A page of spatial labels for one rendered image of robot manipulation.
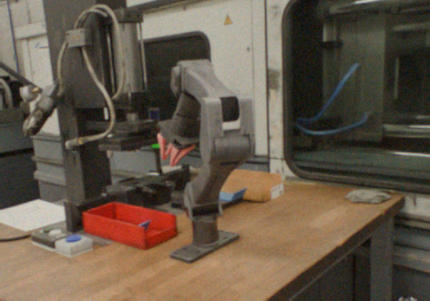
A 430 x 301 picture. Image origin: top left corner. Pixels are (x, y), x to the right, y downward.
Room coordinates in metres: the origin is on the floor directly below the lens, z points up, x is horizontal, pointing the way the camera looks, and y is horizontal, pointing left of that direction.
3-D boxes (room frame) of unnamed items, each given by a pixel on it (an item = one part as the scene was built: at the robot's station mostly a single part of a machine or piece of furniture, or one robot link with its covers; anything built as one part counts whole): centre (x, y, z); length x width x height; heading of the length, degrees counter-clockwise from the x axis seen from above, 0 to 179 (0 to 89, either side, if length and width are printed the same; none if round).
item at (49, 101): (1.56, 0.38, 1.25); 0.19 x 0.07 x 0.19; 136
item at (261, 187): (1.52, -0.25, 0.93); 0.25 x 0.13 x 0.08; 46
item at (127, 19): (1.45, 0.10, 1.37); 0.11 x 0.09 x 0.30; 136
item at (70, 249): (1.10, 0.25, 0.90); 0.07 x 0.07 x 0.06; 46
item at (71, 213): (1.27, 0.26, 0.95); 0.06 x 0.03 x 0.09; 136
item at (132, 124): (1.49, 0.15, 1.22); 0.26 x 0.18 x 0.30; 46
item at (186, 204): (1.07, -0.08, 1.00); 0.09 x 0.06 x 0.06; 101
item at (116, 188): (1.45, 0.09, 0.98); 0.20 x 0.10 x 0.01; 136
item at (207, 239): (1.06, -0.08, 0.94); 0.20 x 0.07 x 0.08; 136
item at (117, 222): (1.19, 0.11, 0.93); 0.25 x 0.12 x 0.06; 46
